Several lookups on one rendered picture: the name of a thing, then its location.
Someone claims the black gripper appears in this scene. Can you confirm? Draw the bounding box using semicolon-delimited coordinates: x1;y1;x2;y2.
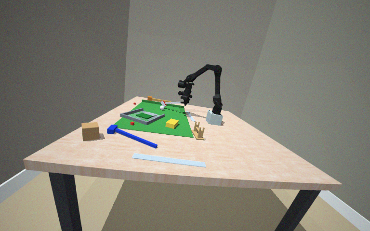
181;89;192;106

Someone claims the yellow rectangular block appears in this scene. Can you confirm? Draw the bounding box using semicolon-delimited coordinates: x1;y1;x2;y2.
166;119;179;129

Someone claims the brown cube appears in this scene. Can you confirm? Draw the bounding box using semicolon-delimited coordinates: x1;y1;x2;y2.
82;122;99;141

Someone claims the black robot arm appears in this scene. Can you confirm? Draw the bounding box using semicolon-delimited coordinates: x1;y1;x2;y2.
178;64;223;115

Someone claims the blue putter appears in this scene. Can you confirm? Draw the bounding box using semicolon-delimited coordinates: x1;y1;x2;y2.
107;125;157;149

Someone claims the green putting mat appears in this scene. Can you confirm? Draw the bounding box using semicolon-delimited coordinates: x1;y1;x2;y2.
114;102;194;138

